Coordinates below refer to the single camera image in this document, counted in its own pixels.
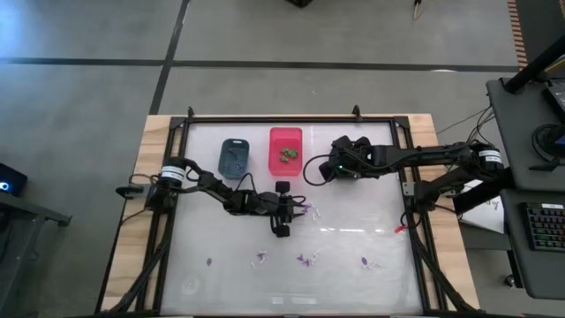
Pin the black round monitor stand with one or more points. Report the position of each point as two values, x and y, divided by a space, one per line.
540 139

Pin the grey desk with pole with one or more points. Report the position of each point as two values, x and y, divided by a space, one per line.
516 146

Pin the black floor object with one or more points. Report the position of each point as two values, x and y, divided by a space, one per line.
300 2

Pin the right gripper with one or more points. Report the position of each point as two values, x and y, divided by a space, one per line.
351 160

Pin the grey metal side cart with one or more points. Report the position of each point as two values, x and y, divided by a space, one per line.
17 265

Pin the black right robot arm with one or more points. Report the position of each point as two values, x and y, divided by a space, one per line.
419 154

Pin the black computer keyboard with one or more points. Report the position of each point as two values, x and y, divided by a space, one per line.
547 227

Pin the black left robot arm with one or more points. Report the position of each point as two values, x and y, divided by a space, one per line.
212 185

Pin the light wooden table board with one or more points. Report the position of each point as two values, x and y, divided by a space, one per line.
152 132

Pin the black caster wheel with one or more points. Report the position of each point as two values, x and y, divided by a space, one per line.
510 280

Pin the computer monitor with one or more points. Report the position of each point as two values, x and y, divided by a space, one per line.
557 99

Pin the slanted black post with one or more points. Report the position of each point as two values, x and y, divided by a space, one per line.
485 194

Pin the dark teal plastic bin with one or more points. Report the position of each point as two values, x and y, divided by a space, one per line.
229 150

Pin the pink plastic bin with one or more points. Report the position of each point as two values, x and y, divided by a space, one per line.
282 137

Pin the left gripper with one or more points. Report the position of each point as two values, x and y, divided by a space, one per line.
267 206

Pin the grey desk with keyboard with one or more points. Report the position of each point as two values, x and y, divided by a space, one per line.
516 265

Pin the silver mounting bracket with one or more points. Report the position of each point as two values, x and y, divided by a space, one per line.
409 189

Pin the black orange-striped floor mat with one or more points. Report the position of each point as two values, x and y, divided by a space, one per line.
543 26

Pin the black box with blue light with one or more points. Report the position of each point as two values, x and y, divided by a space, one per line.
13 176

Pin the black frame clamp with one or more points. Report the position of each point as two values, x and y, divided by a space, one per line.
356 113
190 112

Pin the black pole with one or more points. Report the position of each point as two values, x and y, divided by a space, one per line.
529 70

